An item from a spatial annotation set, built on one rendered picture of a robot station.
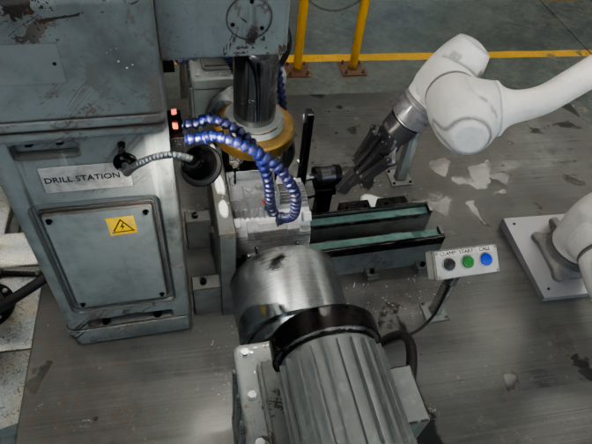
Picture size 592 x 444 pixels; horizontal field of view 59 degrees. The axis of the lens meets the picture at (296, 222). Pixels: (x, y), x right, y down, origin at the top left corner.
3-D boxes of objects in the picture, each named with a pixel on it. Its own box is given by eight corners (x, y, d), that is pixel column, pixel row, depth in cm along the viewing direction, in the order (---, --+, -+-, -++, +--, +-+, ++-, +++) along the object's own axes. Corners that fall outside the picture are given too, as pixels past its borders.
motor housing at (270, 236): (233, 271, 139) (233, 225, 124) (225, 218, 151) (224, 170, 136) (307, 262, 143) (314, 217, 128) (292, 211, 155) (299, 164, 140)
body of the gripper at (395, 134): (388, 102, 116) (361, 132, 121) (401, 127, 111) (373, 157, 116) (410, 114, 120) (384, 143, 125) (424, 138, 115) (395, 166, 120)
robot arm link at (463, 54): (402, 76, 115) (410, 105, 105) (454, 17, 106) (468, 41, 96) (438, 102, 118) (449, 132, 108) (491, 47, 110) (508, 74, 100)
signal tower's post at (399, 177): (392, 187, 182) (424, 85, 151) (384, 171, 187) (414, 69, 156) (413, 185, 184) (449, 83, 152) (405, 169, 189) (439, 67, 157)
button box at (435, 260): (427, 279, 132) (437, 281, 127) (424, 251, 132) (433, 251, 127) (489, 270, 135) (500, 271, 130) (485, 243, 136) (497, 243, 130)
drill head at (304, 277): (251, 444, 111) (254, 395, 92) (228, 299, 134) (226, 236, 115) (363, 422, 116) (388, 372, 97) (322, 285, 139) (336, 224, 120)
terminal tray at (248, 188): (231, 222, 130) (231, 202, 124) (225, 191, 137) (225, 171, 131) (278, 217, 132) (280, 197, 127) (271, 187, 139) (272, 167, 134)
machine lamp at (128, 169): (114, 218, 86) (99, 161, 77) (114, 170, 93) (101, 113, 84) (225, 206, 90) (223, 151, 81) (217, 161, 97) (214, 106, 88)
